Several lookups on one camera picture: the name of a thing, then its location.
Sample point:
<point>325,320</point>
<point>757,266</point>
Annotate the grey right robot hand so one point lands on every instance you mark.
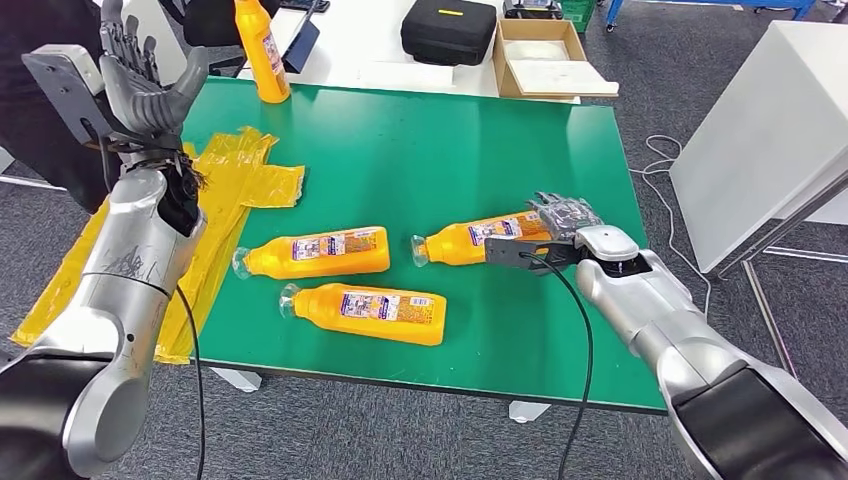
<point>566,215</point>

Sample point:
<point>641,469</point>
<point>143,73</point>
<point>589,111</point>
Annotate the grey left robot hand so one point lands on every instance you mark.
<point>142,99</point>

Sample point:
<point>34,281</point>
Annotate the orange labelled plastic bottle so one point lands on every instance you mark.
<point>258,60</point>
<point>368,316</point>
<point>318,258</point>
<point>464,245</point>

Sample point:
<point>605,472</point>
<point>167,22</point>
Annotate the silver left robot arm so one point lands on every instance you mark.
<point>126,265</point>

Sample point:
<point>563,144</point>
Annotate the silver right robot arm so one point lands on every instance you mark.
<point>662,311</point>

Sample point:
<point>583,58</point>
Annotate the white panel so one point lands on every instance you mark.
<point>175,26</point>

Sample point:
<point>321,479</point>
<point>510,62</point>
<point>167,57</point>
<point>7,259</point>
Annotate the black office chair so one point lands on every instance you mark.
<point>212,20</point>

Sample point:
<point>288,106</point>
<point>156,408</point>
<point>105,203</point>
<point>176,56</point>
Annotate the yellow plastic sheet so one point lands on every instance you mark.
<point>225,172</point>

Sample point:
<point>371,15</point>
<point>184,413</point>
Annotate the person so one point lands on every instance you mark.
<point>46,169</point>

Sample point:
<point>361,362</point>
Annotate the white foam insert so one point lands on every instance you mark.
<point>563,74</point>

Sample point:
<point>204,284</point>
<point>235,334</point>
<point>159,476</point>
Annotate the white floor bar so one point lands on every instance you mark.
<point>26,182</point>

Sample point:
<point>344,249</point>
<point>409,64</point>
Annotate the dark tablet screen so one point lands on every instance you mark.
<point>305,50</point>

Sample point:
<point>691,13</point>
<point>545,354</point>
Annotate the brown cardboard box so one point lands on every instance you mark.
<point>536,30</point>

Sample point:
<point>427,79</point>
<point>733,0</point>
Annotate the black keyboard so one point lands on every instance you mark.
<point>308,5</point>

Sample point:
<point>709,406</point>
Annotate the white table foot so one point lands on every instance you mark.
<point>528,412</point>
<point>235,379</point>

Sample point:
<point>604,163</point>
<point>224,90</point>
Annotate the green plastic crate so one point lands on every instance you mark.
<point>576,13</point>

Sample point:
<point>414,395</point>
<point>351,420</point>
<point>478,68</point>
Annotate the white cabinet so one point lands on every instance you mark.
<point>762,132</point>

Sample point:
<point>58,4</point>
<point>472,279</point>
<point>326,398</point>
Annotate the black carrying case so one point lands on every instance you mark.
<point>447,33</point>

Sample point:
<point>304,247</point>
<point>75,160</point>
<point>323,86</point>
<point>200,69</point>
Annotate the white table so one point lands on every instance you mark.
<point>358,40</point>

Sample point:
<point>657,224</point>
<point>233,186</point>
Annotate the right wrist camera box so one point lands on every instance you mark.
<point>510,254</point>

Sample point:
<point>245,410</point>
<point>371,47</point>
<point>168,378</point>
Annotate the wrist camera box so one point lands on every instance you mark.
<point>510,254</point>
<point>56,86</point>

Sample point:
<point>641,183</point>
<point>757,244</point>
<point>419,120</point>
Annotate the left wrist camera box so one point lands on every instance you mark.
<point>56,86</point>

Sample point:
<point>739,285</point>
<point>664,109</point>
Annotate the blue metal rack frame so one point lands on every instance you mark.
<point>613,13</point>

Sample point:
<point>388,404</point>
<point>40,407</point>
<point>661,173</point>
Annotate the grey metal stand frame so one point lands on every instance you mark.
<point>782,224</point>

